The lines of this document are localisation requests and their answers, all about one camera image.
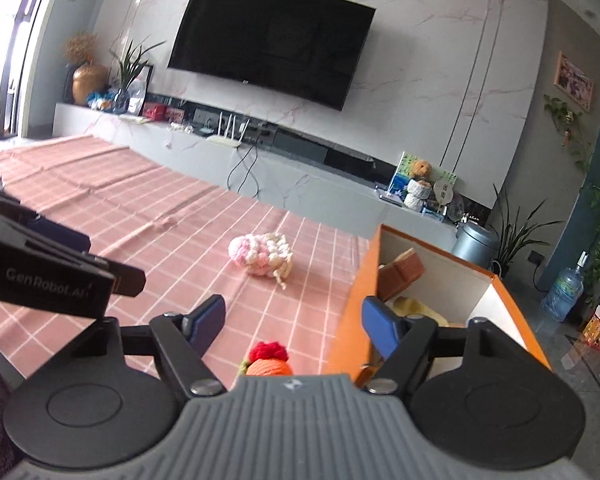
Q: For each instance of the green blue picture book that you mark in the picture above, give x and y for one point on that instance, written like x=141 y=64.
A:
x=397 y=180

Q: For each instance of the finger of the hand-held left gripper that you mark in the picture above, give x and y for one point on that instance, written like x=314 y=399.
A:
x=65 y=240
x=127 y=280

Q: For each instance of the blue water jug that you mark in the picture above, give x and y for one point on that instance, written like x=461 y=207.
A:
x=562 y=290

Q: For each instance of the golden vase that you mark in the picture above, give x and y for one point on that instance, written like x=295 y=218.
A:
x=89 y=85

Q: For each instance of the marble television console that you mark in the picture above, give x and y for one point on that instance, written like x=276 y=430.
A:
x=305 y=190

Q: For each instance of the hanging vine plant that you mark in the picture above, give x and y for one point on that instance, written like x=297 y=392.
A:
x=567 y=125

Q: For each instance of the long-leaf potted plant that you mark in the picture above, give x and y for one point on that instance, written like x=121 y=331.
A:
x=517 y=240

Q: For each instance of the black picture frame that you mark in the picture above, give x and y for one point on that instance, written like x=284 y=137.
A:
x=142 y=90

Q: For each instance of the wall socket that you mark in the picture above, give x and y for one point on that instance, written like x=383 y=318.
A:
x=536 y=258

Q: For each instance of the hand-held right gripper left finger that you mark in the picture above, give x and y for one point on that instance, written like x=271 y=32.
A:
x=207 y=317

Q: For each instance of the red white gift box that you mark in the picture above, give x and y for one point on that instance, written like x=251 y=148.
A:
x=176 y=115

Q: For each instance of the orange knitted toy red pompom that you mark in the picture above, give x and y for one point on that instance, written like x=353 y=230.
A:
x=270 y=360

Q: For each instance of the brown teddy bear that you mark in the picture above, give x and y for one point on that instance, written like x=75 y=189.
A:
x=421 y=170

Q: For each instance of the green plant in glass vase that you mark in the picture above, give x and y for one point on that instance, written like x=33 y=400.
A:
x=127 y=80

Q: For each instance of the framed wall picture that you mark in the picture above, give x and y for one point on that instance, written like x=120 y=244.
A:
x=575 y=81

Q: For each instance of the pink checked tablecloth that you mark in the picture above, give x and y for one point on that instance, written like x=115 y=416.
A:
x=155 y=200

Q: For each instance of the white router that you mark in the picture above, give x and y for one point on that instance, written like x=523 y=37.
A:
x=225 y=140

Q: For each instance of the grey metal trash can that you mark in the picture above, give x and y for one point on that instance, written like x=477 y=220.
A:
x=472 y=247

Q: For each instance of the orange storage box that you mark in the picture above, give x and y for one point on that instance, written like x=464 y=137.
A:
x=360 y=310

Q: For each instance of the dried golden flowers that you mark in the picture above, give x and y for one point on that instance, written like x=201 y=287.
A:
x=80 y=47

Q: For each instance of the white round fan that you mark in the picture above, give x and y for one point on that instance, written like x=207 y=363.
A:
x=442 y=192

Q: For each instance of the yellow envelope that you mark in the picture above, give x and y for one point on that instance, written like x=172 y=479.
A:
x=134 y=119

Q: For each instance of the pink white crochet toy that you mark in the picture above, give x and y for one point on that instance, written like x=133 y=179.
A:
x=260 y=257

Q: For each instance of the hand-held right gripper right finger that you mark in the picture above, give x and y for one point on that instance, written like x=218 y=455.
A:
x=380 y=325

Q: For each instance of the blue snack bag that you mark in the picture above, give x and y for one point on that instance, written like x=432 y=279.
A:
x=100 y=101

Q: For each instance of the black wall television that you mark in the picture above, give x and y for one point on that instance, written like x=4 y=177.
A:
x=270 y=40

